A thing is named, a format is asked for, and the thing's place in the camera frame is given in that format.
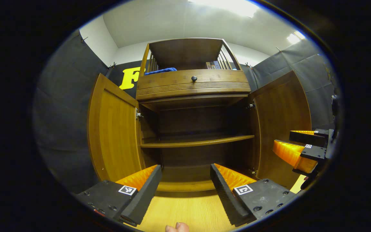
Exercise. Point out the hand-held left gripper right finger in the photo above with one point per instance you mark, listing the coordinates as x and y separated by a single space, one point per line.
225 196

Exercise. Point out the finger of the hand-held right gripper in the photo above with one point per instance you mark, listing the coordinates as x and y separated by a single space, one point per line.
306 138
290 154

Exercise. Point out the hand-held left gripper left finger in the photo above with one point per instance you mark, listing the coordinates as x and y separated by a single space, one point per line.
140 199

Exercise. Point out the wooden cabinet door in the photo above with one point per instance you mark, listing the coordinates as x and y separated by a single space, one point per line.
282 119
114 132

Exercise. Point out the wooden double-door shoe cabinet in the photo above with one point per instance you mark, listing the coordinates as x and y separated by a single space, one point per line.
198 119

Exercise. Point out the wooden cabinet drawer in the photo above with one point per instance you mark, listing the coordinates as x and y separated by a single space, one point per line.
179 87

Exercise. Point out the wooden inner shelf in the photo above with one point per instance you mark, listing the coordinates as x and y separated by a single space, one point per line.
198 141

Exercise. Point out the small ceiling light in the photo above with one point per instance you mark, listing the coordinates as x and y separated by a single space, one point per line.
295 37

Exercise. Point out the black backdrop cloth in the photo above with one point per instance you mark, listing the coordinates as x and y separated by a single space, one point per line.
63 122

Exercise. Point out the row of small books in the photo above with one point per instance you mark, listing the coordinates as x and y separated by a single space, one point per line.
213 65

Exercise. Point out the blue cloth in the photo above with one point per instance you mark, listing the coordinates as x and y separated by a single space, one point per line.
161 70

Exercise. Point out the large ceiling light panel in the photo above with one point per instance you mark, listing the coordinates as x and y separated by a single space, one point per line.
227 6

